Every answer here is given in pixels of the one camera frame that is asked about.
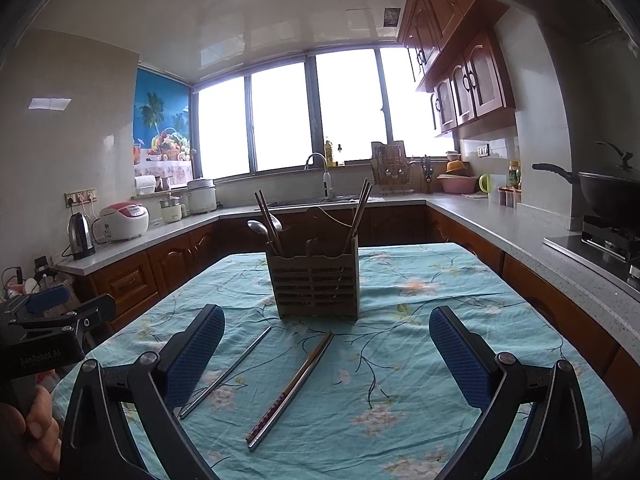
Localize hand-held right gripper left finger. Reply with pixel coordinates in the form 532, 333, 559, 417
59, 304, 226, 480

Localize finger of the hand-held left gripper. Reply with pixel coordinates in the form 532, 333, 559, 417
0, 284, 72, 322
9, 294, 117, 347

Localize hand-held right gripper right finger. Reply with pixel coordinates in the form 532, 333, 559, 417
429, 306, 593, 480

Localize wooden slatted utensil holder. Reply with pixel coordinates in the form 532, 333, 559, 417
265, 206, 361, 320

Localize metal spoon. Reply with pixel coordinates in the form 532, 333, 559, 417
247, 219, 283, 257

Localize metal fork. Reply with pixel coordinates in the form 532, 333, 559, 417
266, 209, 286, 257

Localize person's left hand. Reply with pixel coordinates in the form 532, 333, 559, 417
0, 385, 62, 475

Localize metal chopstick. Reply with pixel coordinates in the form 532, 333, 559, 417
178, 326, 273, 420
249, 334, 335, 452

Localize stainless steel electric kettle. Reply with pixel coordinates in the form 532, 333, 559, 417
67, 212, 97, 261

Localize teal floral tablecloth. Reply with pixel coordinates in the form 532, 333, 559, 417
52, 242, 633, 480

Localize wooden chopstick red patterned end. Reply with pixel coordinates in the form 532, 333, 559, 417
245, 332, 332, 444

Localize red and white rice cooker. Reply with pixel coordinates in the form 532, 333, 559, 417
99, 202, 150, 242

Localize small white cooking pot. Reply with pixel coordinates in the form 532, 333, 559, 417
160, 194, 189, 225

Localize grey kitchen countertop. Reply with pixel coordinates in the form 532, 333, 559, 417
54, 194, 640, 343

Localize pink plastic basin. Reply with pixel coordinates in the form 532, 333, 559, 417
437, 174, 479, 195

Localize grey chopstick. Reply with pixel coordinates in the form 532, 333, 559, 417
352, 182, 374, 250

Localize gas stove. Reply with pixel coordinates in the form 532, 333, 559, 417
544, 215, 640, 288

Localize dish drying rack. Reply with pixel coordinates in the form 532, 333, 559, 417
372, 157, 415, 196

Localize wooden cutting board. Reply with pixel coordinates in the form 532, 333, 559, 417
371, 141, 406, 173

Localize tropical fruit window blind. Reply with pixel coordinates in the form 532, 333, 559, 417
133, 66, 194, 164

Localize black wok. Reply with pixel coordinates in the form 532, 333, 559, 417
531, 141, 640, 222

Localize kitchen window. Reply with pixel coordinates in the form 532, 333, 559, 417
192, 47, 457, 181

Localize tangle of cables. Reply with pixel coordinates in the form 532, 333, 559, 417
0, 255, 67, 306

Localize wall power sockets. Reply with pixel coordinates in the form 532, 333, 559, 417
64, 188, 97, 207

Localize wooden wall cabinets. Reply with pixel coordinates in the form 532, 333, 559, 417
397, 0, 517, 137

